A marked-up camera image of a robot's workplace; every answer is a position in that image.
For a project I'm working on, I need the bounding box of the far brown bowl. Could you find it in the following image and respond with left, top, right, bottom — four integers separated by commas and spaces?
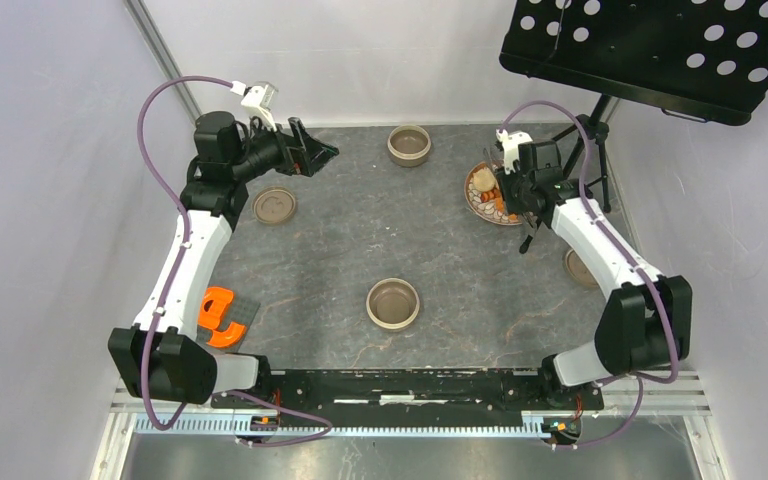
386, 125, 432, 168

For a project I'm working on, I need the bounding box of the brown lid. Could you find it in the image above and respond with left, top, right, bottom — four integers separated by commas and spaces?
563, 249, 599, 288
252, 187, 298, 225

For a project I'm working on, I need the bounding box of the right brown lid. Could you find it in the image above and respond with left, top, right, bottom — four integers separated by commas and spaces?
563, 249, 599, 288

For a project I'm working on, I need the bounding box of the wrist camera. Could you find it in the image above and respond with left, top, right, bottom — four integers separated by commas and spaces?
496, 129, 533, 174
230, 81, 277, 132

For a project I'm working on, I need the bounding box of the grey lego baseplate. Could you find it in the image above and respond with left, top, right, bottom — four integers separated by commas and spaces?
197, 297, 260, 350

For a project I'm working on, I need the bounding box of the brown bowl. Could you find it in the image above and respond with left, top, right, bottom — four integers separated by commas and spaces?
386, 125, 432, 168
365, 278, 421, 331

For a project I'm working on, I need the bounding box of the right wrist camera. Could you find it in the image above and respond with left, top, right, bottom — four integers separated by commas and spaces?
496, 129, 533, 174

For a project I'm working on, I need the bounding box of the patterned orange plate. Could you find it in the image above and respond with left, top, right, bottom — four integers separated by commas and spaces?
464, 163, 537, 227

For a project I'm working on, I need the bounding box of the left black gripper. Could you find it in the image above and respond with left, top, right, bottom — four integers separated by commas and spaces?
230, 113, 337, 183

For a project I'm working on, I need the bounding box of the left brown lid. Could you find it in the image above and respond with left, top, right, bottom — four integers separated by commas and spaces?
252, 187, 298, 225

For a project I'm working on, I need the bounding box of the round bread bun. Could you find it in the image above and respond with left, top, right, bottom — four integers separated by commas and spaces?
472, 167, 497, 193

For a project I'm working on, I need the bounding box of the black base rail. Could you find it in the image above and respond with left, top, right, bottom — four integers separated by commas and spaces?
250, 368, 604, 429

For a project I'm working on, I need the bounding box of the near brown bowl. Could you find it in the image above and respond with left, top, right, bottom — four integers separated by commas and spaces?
365, 278, 421, 331

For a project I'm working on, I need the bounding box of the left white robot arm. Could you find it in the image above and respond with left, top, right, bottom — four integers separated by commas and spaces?
108, 111, 339, 408

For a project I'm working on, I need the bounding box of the black music stand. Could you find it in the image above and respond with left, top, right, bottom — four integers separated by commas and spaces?
499, 1, 768, 179

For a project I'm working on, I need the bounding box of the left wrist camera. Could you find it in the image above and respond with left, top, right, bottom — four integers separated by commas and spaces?
230, 81, 277, 132

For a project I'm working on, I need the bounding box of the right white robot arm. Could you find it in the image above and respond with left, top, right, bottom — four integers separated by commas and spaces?
493, 131, 693, 408

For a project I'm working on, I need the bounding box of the small sausage piece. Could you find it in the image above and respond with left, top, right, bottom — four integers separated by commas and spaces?
480, 191, 496, 203

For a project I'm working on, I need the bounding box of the orange fried food piece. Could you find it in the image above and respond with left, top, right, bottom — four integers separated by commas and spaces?
494, 197, 521, 225

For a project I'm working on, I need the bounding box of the orange horseshoe toy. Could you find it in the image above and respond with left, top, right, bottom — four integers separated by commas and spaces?
198, 286, 247, 349

